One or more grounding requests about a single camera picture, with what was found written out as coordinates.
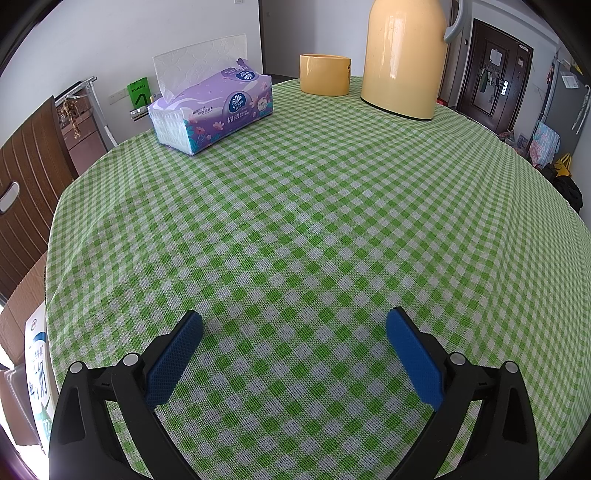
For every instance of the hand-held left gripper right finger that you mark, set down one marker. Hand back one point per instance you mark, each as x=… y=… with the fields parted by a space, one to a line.
x=413 y=357

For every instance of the red bag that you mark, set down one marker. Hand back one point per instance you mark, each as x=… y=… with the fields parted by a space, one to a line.
x=506 y=135

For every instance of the brown cardboard box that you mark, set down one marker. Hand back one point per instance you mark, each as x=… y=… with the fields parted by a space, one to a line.
x=23 y=295

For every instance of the yellow thermos jug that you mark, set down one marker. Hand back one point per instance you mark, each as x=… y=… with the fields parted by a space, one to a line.
x=399 y=60

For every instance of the dark brown entrance door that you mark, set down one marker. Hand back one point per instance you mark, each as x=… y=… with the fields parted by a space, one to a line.
x=494 y=78

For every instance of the bunch of dried plants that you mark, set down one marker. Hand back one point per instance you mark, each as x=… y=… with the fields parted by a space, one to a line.
x=70 y=115

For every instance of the yellow cup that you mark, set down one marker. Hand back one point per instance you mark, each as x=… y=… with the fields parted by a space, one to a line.
x=323 y=76

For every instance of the metal drying rack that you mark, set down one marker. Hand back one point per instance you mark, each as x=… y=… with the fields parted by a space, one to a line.
x=94 y=99

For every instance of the black bag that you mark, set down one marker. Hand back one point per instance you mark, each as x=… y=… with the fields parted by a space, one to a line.
x=565 y=187

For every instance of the grey fridge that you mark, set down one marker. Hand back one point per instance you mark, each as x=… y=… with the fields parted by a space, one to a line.
x=565 y=110

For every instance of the brown chair with pink seat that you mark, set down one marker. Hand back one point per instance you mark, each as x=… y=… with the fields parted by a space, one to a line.
x=27 y=194

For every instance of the green paper bag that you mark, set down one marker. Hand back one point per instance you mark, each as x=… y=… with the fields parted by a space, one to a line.
x=138 y=94

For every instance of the low side table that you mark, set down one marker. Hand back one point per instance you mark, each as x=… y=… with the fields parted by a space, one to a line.
x=138 y=114

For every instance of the green checked tablecloth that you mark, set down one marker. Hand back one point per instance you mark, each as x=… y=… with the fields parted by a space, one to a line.
x=300 y=207

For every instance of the white milk carton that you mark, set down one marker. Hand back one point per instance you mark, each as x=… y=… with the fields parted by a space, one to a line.
x=39 y=360

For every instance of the pastel printed bag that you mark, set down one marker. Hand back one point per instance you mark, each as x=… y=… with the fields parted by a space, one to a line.
x=544 y=144

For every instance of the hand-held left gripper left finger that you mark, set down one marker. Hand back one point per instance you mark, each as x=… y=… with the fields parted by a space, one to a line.
x=178 y=357

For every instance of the purple tissue pack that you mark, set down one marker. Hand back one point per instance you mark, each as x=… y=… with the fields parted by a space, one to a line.
x=217 y=110

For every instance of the white folded umbrella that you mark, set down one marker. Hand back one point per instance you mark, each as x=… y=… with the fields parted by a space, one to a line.
x=582 y=108

